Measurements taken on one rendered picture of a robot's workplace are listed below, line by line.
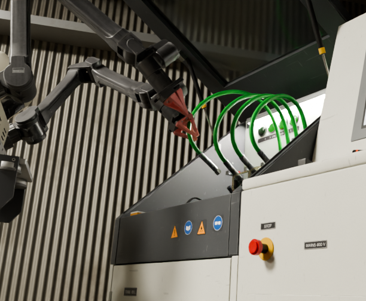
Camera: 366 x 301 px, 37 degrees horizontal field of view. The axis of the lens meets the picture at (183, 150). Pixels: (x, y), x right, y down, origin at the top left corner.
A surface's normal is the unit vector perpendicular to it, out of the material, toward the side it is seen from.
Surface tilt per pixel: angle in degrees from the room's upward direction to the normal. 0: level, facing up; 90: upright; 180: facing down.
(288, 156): 90
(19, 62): 84
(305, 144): 90
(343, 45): 76
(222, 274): 90
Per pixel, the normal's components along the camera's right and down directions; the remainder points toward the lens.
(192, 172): 0.55, -0.20
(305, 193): -0.84, -0.22
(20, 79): 0.11, -0.38
